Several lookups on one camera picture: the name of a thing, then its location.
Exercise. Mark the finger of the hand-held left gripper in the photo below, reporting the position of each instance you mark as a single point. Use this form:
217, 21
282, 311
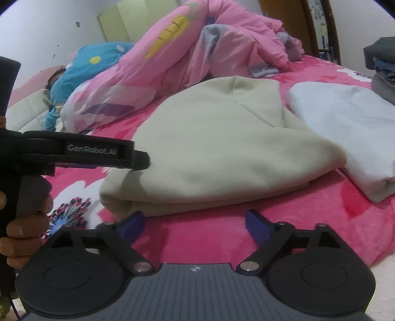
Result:
142, 160

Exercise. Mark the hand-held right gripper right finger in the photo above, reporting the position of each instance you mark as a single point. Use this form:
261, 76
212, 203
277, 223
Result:
257, 223

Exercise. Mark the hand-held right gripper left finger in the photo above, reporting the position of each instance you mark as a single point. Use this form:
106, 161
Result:
132, 223

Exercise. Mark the beige zip hoodie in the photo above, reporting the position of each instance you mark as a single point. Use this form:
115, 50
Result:
216, 148

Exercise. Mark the person's left hand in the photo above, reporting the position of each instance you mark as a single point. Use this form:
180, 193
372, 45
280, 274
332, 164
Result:
24, 234

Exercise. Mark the pink floral bed sheet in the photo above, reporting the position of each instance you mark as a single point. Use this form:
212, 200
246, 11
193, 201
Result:
216, 234

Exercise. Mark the pink and white padded headboard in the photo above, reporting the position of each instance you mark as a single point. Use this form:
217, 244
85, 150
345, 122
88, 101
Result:
24, 105

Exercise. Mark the teal printed blanket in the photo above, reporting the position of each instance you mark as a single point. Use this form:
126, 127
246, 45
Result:
86, 68

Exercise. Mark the pink printed duvet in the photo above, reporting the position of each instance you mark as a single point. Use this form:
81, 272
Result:
185, 61

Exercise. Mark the white folded garment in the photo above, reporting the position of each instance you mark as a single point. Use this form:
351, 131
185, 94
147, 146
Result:
345, 129

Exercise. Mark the pale green wardrobe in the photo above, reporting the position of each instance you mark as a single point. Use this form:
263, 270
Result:
132, 21

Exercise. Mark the light grey folded garment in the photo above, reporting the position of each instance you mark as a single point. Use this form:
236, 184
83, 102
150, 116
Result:
385, 91

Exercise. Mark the blue folded jeans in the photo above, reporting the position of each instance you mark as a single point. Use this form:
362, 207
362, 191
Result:
385, 69

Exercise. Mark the wooden door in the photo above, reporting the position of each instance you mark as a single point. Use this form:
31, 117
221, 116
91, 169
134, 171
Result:
284, 18

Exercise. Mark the dark grey folded garment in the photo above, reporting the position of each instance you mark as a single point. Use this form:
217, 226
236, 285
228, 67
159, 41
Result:
382, 51

